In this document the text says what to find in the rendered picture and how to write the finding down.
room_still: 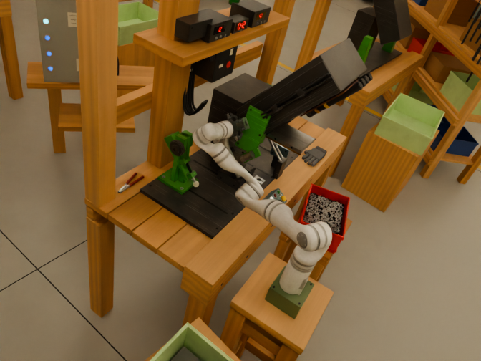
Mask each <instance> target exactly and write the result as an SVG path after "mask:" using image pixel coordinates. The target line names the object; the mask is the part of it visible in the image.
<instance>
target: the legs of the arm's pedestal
mask: <svg viewBox="0 0 481 361"><path fill-rule="evenodd" d="M220 339H221V340H222V342H223V343H224V344H225V345H226V346H227V347H228V348H229V349H230V350H231V351H232V352H233V353H234V354H235V355H236V356H237V357H238V358H239V359H240V358H241V356H242V355H243V352H244V350H245V349H247V350H248V351H249V352H251V353H252V354H254V355H255V356H256V357H258V358H259V359H261V360H262V361H296V359H297V357H298V356H299V353H297V352H295V351H294V350H292V349H291V348H290V347H288V346H287V345H285V344H284V343H282V342H281V341H279V340H277V339H276V338H275V337H274V336H272V335H271V334H269V333H267V332H266V331H265V330H263V329H262V328H260V327H259V326H258V325H256V324H254V323H253V322H252V321H250V320H249V319H247V318H246V317H244V316H243V315H242V314H240V313H238V312H237V311H235V310H234V309H233V308H230V311H229V313H228V317H227V320H226V322H225V326H224V328H223V331H222V334H221V336H220Z"/></svg>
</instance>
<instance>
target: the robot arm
mask: <svg viewBox="0 0 481 361"><path fill-rule="evenodd" d="M225 116H226V117H227V118H228V119H227V120H225V121H221V122H218V123H211V122H209V123H207V124H205V125H204V126H202V127H200V128H198V129H197V130H196V131H194V132H193V141H194V143H195V144H196V145H197V146H198V147H199V148H201V149H202V150H204V151H205V152H206V153H208V154H209V155H210V156H211V157H212V158H213V160H214V161H215V162H216V163H217V164H218V165H219V166H220V167H221V168H222V169H223V170H226V171H229V172H232V173H235V174H237V175H240V176H241V177H243V178H244V179H245V180H246V182H245V183H244V184H243V185H242V186H241V187H240V188H239V189H238V190H237V191H236V192H235V196H236V198H237V200H238V201H239V202H240V203H241V204H243V206H245V207H247V208H249V209H251V210H252V211H254V212H256V213H257V214H259V215H260V216H262V217H263V218H264V219H266V220H267V221H268V222H269V223H271V224H272V225H274V226H275V227H277V228H278V229H280V230H281V231H282V232H284V233H285V234H286V235H287V236H288V237H289V238H290V239H292V240H293V241H294V242H295V243H296V244H297V246H296V247H295V249H294V250H293V253H292V255H291V257H290V259H289V261H288V263H287V265H286V268H285V269H284V271H283V273H282V275H281V278H280V281H279V283H280V286H281V288H282V290H284V291H285V292H286V293H289V294H297V295H300V294H301V292H302V290H303V288H304V287H305V285H306V282H307V281H308V278H309V276H310V274H311V272H312V270H313V268H314V267H315V265H316V262H317V261H319V260H320V259H321V258H322V257H323V255H324V254H325V253H326V251H327V249H328V248H329V246H330V244H331V240H332V232H331V228H330V227H329V225H328V224H327V223H325V222H323V221H318V222H315V223H310V224H307V225H302V224H300V223H298V222H296V221H295V220H294V219H293V213H292V210H291V209H290V208H289V207H288V206H287V205H286V204H284V203H282V202H280V201H278V200H276V199H265V200H259V198H260V197H261V196H262V195H263V194H264V191H263V188H262V187H261V185H260V184H259V183H258V182H257V181H256V180H255V178H254V177H253V176H252V175H251V174H250V173H249V172H248V171H247V170H246V169H245V168H244V167H243V166H242V165H241V164H240V163H239V162H238V161H237V160H236V159H235V158H234V157H233V156H232V155H231V154H230V152H229V151H228V149H227V148H226V147H225V146H224V144H222V143H220V139H224V138H229V137H234V138H235V142H237V141H239V140H241V138H242V136H243V133H242V131H244V130H245V128H244V127H242V128H238V127H237V125H236V124H237V123H239V122H242V120H241V119H239V120H238V119H237V118H238V117H237V116H236V115H234V114H232V113H228V114H226V115H225ZM237 133H238V134H237ZM211 141H213V142H214V143H215V144H213V143H211Z"/></svg>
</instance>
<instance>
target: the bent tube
mask: <svg viewBox="0 0 481 361"><path fill-rule="evenodd" d="M241 120H242V122H239V123H237V124H236V125H237V127H238V128H242V127H244V128H245V130H247V129H249V128H250V127H249V124H248V121H247V119H246V117H244V118H241ZM223 144H224V146H225V147H226V148H227V149H228V151H229V152H230V154H231V155H232V156H233V157H234V155H233V153H232V151H231V149H230V146H229V138H224V139H223ZM234 158H235V157H234Z"/></svg>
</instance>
